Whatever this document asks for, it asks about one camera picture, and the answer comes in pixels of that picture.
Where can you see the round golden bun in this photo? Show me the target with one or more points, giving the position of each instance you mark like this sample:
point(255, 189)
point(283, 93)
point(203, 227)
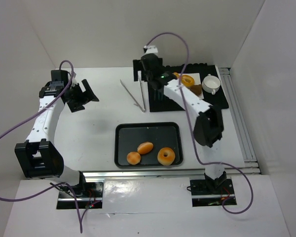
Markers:
point(133, 158)

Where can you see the aluminium front rail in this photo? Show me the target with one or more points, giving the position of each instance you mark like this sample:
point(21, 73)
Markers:
point(143, 174)

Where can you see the black baking tray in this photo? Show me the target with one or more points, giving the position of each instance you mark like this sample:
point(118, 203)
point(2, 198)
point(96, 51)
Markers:
point(162, 134)

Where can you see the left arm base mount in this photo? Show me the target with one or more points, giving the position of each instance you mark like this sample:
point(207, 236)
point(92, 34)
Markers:
point(90, 198)

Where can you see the metal tongs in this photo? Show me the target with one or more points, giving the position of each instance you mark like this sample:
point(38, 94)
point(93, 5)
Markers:
point(135, 90)

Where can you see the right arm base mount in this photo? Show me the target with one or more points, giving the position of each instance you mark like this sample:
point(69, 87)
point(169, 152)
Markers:
point(201, 195)

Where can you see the white square plate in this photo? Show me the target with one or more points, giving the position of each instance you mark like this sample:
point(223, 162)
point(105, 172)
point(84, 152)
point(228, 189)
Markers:
point(196, 77)

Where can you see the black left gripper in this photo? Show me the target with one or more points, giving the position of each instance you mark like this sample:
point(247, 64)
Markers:
point(79, 96)

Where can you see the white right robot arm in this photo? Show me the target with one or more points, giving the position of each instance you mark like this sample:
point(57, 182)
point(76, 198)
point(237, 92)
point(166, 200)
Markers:
point(204, 120)

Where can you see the white coffee cup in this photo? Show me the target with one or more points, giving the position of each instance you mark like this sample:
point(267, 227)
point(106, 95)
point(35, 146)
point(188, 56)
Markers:
point(211, 84)

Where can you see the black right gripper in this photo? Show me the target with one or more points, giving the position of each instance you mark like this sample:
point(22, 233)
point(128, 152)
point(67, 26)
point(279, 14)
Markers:
point(137, 70)

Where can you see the brown chocolate croissant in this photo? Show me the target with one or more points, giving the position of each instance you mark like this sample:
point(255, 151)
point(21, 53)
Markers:
point(196, 89)

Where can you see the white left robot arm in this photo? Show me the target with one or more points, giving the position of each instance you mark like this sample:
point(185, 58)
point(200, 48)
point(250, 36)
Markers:
point(38, 156)

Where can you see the black place mat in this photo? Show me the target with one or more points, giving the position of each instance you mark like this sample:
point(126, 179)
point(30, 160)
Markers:
point(168, 105)

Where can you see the sesame oval bun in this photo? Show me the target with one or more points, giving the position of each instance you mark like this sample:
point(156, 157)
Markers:
point(145, 148)

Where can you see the orange donut on tray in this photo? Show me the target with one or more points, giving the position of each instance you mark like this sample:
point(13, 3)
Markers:
point(166, 156)

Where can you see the orange glazed donut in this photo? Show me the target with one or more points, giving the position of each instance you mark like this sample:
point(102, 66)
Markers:
point(187, 81)

